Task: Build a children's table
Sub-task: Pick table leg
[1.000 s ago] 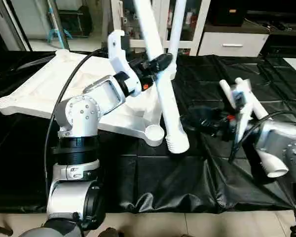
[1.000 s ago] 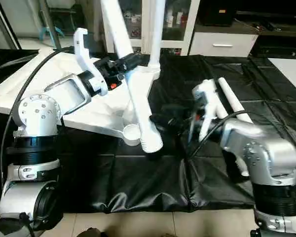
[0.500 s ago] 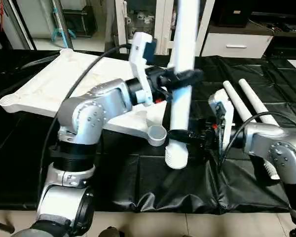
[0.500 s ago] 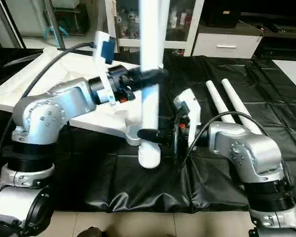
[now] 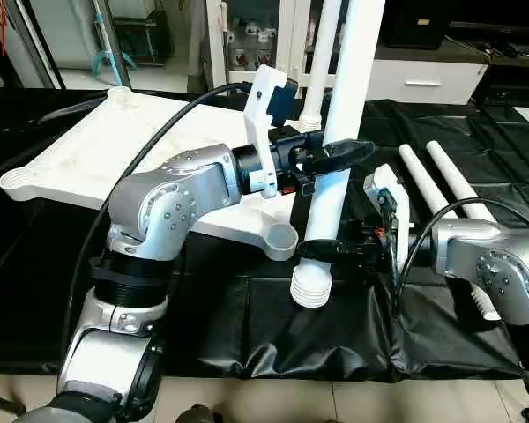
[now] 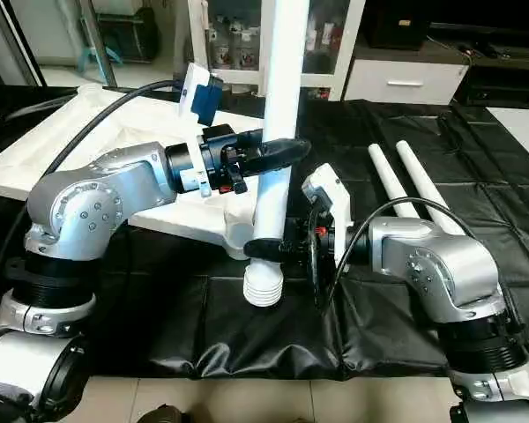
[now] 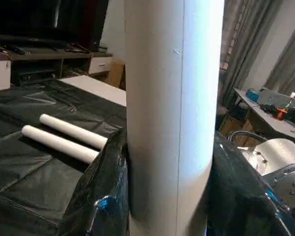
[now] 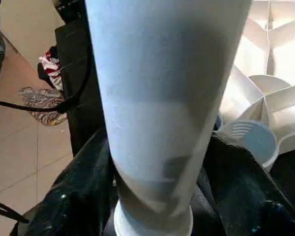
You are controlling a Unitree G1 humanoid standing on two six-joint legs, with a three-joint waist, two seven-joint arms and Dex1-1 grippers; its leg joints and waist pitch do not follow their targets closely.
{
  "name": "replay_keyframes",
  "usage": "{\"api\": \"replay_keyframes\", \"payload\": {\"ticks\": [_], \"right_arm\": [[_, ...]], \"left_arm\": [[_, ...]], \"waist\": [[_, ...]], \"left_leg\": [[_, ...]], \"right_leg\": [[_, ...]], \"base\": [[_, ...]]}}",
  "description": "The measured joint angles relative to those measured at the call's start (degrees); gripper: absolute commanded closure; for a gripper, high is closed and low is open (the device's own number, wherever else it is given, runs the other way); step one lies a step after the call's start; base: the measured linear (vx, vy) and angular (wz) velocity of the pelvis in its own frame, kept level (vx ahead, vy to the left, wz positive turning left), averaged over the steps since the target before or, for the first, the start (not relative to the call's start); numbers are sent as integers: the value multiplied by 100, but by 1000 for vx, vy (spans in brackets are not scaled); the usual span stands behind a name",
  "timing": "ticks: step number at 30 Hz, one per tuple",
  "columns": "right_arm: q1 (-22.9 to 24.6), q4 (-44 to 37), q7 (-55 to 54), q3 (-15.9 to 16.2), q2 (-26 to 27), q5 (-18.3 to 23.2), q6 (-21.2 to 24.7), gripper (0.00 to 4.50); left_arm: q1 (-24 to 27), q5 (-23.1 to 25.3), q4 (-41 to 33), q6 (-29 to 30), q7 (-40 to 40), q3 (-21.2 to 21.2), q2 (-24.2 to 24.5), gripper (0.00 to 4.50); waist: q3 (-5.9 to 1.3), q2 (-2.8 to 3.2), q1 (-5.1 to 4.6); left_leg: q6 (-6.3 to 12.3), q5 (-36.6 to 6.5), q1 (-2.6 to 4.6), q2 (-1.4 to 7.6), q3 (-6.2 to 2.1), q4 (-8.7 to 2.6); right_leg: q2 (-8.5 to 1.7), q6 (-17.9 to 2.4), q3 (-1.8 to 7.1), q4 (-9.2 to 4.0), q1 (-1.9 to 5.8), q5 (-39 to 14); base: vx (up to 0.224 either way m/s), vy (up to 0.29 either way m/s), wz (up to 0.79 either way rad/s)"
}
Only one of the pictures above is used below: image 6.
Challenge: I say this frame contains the white plastic table leg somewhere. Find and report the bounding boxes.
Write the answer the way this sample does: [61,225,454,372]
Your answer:
[396,138,467,239]
[242,0,312,310]
[367,143,422,221]

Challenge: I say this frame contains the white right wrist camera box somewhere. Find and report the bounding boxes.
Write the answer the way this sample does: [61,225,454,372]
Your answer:
[301,162,353,263]

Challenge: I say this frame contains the white glass-door cabinet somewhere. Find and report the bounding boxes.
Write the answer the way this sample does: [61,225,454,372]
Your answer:
[187,0,368,101]

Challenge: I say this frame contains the white drawer unit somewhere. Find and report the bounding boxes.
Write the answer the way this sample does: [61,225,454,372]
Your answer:
[341,56,471,106]

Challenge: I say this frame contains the dark floor crate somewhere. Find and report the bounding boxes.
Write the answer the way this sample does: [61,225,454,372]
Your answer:
[95,7,161,64]

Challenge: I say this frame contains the black work mat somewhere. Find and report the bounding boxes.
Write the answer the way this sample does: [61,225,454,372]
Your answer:
[0,84,529,382]

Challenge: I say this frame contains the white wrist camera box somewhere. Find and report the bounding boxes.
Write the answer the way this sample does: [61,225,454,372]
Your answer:
[301,162,353,263]
[177,63,225,126]

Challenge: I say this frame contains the black box with yellow label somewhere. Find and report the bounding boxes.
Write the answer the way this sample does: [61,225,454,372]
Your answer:
[369,0,430,50]

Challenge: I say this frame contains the blue metal stand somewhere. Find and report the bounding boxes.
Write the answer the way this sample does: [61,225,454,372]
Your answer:
[76,42,126,78]

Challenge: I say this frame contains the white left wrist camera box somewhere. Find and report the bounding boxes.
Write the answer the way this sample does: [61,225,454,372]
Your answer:
[177,63,225,126]

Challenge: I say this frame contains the white plastic table top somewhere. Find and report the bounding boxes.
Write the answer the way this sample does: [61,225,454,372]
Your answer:
[0,83,276,263]

